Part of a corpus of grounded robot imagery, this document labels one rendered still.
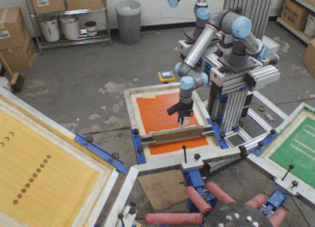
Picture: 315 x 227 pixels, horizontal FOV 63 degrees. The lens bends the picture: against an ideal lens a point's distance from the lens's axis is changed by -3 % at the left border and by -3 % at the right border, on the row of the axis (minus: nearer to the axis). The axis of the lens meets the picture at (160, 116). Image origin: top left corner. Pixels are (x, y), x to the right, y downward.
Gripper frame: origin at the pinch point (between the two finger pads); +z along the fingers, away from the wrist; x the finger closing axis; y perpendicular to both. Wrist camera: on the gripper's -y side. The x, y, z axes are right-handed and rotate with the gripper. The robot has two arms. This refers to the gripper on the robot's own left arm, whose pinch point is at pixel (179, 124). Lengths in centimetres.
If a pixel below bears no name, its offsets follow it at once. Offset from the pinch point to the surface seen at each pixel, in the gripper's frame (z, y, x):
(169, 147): 16.5, -6.8, -4.6
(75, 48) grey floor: 111, -82, 328
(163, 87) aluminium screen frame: 13, 5, 58
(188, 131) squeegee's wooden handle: 7.5, 7.1, -1.1
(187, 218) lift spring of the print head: -10, -17, -68
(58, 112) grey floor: 112, -106, 163
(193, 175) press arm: 8.0, -1.4, -35.0
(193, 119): 16.0, 17.9, 18.5
